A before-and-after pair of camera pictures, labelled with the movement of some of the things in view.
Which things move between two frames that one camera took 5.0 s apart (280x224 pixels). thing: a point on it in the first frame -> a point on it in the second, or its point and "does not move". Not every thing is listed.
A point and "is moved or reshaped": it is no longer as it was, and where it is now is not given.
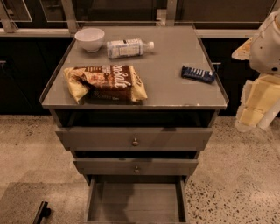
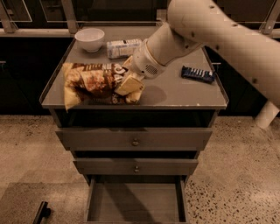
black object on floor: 43,212 does not move
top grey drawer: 134,139 does not move
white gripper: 266,52 -> 143,61
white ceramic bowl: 90,38 does not move
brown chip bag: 105,84 is moved or reshaped
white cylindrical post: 264,122 does not move
